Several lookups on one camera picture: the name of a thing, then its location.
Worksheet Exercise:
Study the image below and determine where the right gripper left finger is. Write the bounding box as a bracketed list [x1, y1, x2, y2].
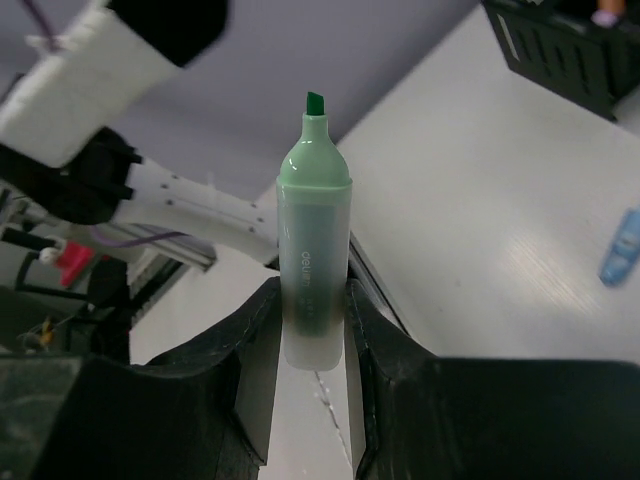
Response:
[1, 278, 280, 479]

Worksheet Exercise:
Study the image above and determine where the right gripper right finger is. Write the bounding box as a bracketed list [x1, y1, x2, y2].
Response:
[345, 280, 639, 479]

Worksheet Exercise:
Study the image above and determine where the green highlighter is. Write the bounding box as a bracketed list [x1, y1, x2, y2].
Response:
[276, 92, 353, 371]

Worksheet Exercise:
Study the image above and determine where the purple highlighter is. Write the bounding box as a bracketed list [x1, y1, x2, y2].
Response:
[591, 9, 619, 28]

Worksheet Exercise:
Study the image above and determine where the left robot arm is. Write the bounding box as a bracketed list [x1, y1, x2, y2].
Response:
[1, 1, 278, 265]

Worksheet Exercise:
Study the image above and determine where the blue highlighter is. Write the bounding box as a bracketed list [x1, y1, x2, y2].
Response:
[599, 208, 639, 288]

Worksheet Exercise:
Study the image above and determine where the black slotted organizer box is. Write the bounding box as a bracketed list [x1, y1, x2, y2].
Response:
[481, 0, 639, 122]

